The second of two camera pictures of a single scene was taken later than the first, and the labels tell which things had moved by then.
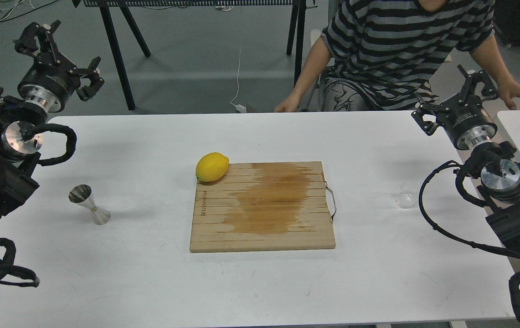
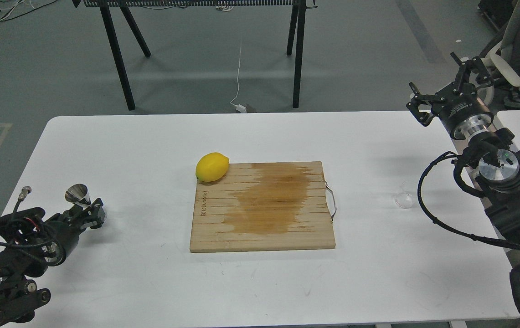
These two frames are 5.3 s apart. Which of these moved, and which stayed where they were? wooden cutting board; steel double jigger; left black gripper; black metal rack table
Moved: left black gripper
Stayed: black metal rack table; steel double jigger; wooden cutting board
